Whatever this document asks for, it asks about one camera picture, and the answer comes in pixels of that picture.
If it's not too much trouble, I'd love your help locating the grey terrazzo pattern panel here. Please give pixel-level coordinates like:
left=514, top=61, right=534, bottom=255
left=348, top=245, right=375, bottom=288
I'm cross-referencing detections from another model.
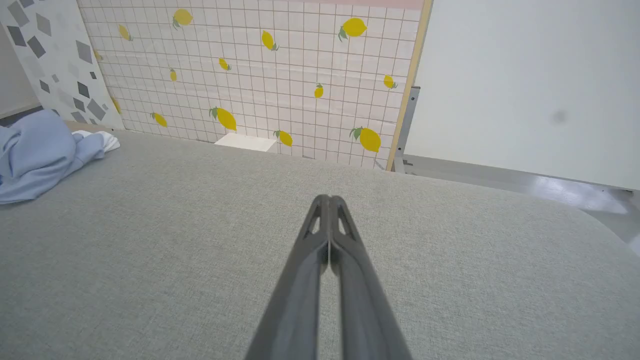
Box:
left=0, top=0, right=125, bottom=131

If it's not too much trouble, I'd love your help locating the lemon print tile panel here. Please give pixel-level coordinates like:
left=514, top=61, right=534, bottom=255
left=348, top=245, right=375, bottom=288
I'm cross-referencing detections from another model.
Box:
left=77, top=0, right=426, bottom=171

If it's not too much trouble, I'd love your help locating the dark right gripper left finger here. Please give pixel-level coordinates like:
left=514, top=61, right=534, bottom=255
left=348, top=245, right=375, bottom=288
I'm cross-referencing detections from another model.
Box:
left=245, top=195, right=330, bottom=360

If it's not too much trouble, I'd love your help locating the white rectangular box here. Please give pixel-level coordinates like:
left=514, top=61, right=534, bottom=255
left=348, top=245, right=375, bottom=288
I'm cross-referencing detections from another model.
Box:
left=214, top=132, right=278, bottom=154

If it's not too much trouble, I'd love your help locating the grey metal bracket post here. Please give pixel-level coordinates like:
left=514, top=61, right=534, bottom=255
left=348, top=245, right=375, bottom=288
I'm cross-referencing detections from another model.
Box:
left=394, top=86, right=421, bottom=174

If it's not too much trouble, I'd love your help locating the light blue and white T-shirt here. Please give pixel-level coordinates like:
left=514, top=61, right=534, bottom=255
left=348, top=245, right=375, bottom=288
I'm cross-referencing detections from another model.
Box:
left=0, top=109, right=121, bottom=205

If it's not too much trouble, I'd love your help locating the wooden frame wire fence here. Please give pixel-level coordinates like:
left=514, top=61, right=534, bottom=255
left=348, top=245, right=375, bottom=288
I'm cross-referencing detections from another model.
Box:
left=385, top=0, right=435, bottom=172

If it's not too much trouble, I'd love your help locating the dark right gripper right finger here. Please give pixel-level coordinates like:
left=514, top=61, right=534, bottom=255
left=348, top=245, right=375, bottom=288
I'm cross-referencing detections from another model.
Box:
left=329, top=196, right=413, bottom=360

